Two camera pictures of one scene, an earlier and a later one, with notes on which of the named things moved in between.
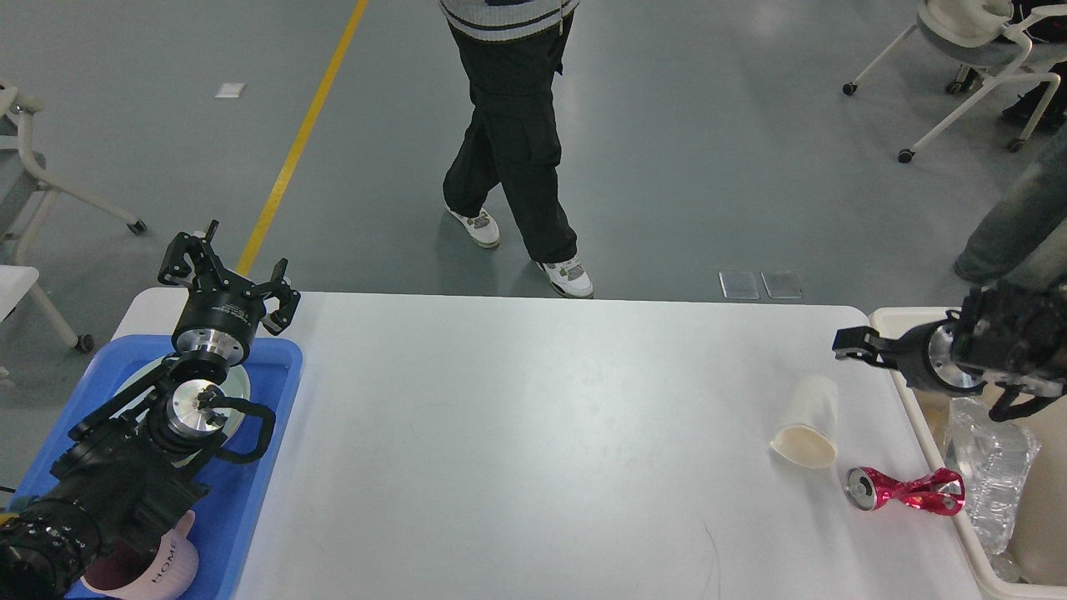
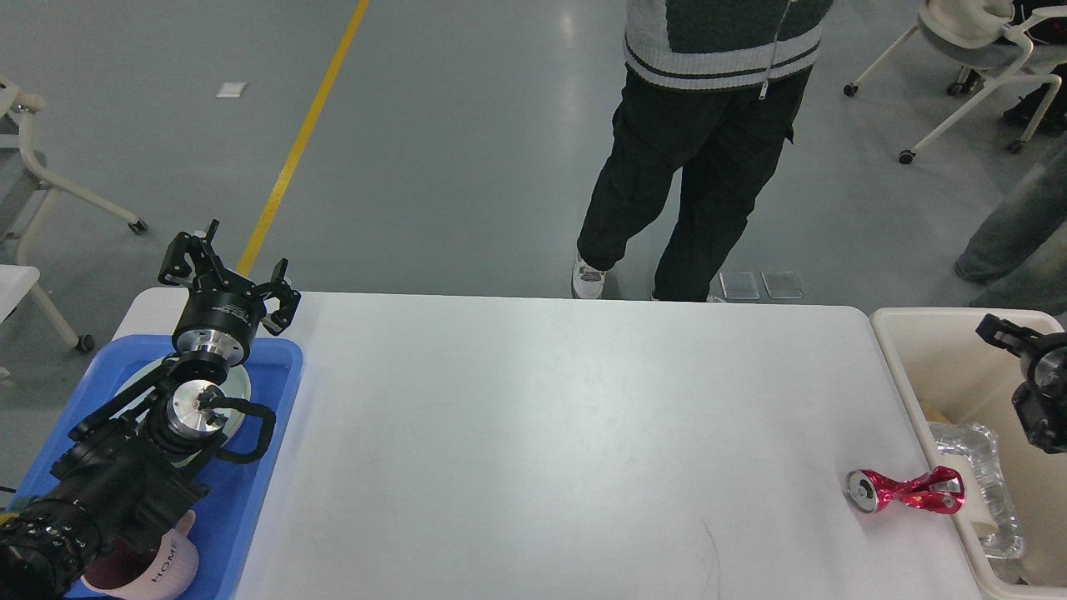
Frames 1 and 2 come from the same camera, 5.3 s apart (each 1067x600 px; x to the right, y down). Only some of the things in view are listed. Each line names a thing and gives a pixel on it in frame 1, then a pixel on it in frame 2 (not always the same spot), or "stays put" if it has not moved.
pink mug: [142, 570] stays put
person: [510, 134] to [721, 117]
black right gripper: [924, 355] to [1008, 335]
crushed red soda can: [942, 491] stays put
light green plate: [234, 384] stays put
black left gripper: [218, 325] stays put
